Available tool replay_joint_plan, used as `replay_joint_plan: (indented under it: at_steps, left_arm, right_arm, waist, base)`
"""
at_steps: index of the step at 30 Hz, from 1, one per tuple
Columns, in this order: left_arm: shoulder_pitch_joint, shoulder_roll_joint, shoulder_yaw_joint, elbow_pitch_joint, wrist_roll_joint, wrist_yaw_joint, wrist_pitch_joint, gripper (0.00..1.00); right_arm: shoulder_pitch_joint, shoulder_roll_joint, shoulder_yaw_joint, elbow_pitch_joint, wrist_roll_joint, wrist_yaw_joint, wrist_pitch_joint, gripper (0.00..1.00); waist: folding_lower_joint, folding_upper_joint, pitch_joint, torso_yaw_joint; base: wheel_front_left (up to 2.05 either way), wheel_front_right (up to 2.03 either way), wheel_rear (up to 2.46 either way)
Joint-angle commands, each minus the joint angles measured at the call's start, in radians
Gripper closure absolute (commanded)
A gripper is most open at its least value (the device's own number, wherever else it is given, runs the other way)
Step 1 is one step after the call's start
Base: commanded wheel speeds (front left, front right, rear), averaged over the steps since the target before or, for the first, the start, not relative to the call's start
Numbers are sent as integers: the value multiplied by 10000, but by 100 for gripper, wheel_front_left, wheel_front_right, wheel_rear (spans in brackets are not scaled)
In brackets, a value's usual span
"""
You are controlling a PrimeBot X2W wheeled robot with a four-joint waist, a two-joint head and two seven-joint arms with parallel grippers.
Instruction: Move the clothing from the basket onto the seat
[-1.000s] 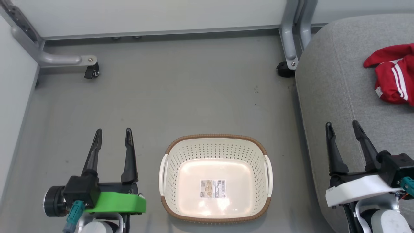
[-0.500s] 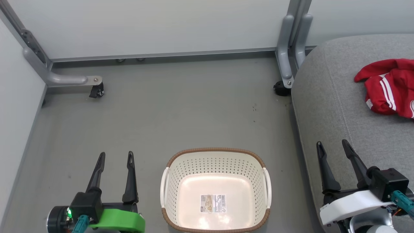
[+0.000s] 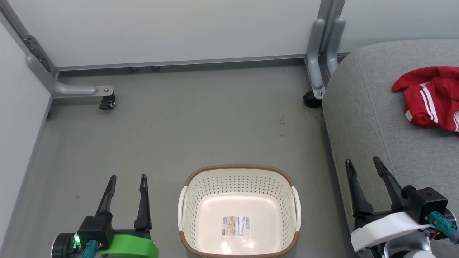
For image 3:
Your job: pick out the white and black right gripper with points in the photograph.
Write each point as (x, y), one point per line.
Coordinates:
(387, 229)

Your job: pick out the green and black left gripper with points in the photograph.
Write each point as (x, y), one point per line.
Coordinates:
(129, 247)

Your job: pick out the red clothing with white stripes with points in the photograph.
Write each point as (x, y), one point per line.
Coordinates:
(430, 96)

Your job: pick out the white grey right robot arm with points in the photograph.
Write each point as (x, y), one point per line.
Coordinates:
(405, 249)

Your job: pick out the grey fabric sofa seat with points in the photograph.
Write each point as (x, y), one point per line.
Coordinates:
(380, 129)

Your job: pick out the cream perforated laundry basket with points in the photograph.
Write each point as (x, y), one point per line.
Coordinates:
(238, 211)

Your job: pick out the black caster wheel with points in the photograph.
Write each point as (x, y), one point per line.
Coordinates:
(311, 99)
(107, 102)

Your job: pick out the paper label sticker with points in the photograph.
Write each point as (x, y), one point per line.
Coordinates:
(236, 225)

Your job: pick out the grey metal bent partition leg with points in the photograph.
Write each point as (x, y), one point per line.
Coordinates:
(64, 87)

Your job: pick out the grey metal double partition leg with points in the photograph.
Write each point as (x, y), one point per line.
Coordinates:
(321, 46)

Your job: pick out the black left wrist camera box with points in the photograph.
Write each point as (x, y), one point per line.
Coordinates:
(91, 233)

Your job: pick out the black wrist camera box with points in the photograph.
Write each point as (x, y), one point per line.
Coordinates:
(426, 202)
(91, 233)

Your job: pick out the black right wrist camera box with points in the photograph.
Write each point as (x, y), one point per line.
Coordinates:
(426, 202)

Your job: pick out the grey metal partition base rail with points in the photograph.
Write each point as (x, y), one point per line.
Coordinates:
(179, 62)

